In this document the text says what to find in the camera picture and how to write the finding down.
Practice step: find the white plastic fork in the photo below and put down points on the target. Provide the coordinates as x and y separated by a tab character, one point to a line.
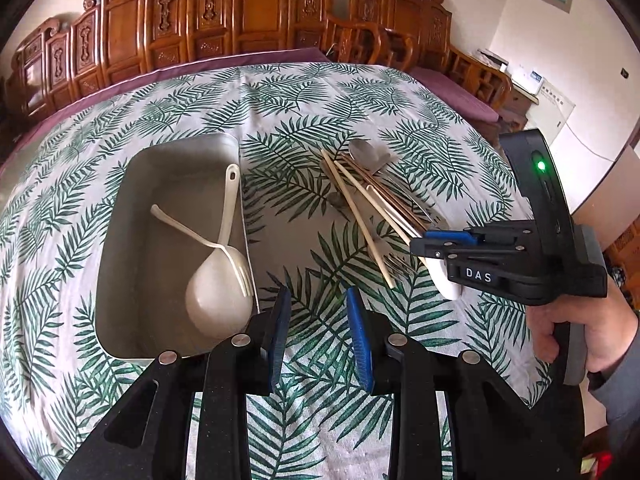
192	234

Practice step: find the wooden chair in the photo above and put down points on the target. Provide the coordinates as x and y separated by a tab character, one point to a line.
400	50
350	35

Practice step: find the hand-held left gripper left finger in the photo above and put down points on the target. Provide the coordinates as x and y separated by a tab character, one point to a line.
279	330

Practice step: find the leaf print tablecloth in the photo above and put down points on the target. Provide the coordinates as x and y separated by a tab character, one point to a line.
310	110

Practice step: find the person's right hand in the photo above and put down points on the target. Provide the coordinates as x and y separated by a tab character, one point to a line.
605	330

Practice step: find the metal fork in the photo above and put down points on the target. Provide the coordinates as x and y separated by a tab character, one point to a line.
402	267

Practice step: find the white rice paddle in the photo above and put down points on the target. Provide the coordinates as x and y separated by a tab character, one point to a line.
215	300

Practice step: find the person's right forearm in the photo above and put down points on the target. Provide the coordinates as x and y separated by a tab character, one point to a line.
620	400

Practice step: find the light wooden chopstick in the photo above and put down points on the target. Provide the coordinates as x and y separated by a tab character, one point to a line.
357	220
372	195

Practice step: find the brown chopstick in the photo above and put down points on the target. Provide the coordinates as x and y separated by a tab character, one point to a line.
400	199
385	192

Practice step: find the wooden side table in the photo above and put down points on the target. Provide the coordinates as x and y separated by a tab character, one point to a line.
515	107

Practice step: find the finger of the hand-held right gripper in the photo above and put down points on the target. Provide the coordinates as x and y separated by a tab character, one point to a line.
470	272
445	236

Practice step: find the grey metal tray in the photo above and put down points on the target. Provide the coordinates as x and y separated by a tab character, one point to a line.
150	240

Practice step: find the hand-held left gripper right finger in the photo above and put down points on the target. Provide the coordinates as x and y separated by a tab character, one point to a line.
361	340

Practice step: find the red object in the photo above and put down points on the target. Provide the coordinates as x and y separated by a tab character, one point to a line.
602	466

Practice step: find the white cabinet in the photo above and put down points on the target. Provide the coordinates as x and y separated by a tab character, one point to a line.
590	170

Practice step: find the white plastic spoon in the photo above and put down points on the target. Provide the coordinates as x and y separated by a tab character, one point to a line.
445	280

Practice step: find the metal spoon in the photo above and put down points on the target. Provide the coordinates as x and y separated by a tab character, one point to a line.
365	152

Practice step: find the white device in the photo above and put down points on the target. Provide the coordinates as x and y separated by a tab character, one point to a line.
492	59

